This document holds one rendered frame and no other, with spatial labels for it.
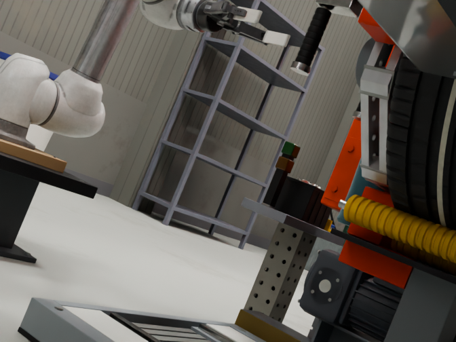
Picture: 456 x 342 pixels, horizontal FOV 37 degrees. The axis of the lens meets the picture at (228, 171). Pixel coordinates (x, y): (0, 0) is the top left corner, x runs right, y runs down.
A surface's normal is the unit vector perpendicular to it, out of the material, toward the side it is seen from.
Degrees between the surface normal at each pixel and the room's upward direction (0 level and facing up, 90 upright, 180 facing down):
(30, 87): 86
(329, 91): 90
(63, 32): 90
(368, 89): 135
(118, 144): 90
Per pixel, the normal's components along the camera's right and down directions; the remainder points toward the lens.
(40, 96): 0.70, 0.20
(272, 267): -0.55, -0.25
